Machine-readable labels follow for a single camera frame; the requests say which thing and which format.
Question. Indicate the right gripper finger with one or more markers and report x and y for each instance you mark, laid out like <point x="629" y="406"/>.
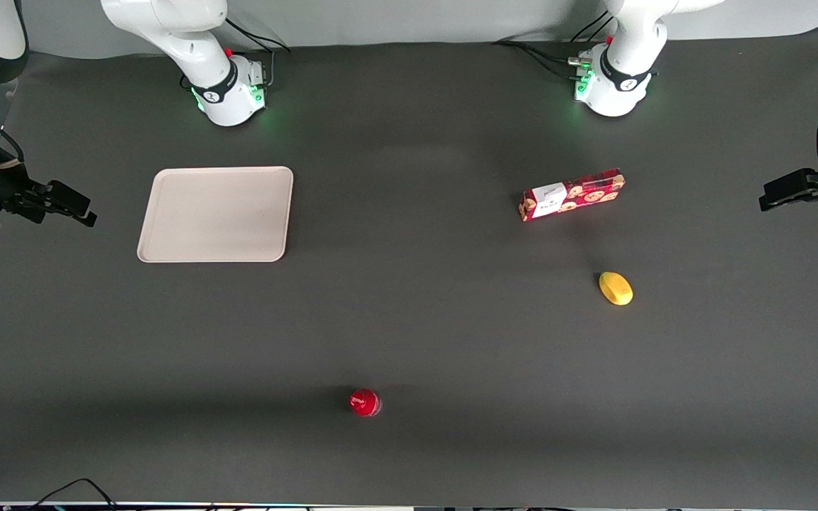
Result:
<point x="68" y="197"/>
<point x="84" y="218"/>

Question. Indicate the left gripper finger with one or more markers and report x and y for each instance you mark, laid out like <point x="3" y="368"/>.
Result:
<point x="792" y="183"/>
<point x="785" y="201"/>

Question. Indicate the red coke bottle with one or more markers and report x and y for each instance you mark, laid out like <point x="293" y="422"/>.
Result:
<point x="364" y="402"/>

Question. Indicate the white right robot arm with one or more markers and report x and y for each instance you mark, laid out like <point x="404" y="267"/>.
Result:
<point x="196" y="50"/>

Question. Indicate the beige plastic tray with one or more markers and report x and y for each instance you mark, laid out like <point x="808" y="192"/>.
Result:
<point x="217" y="213"/>

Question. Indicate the yellow lemon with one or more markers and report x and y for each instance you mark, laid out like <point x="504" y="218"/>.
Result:
<point x="615" y="288"/>

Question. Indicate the red cookie box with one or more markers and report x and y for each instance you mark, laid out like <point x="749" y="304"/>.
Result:
<point x="572" y="195"/>

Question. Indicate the dark grey table mat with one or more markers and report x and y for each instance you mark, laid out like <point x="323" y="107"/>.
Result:
<point x="409" y="341"/>

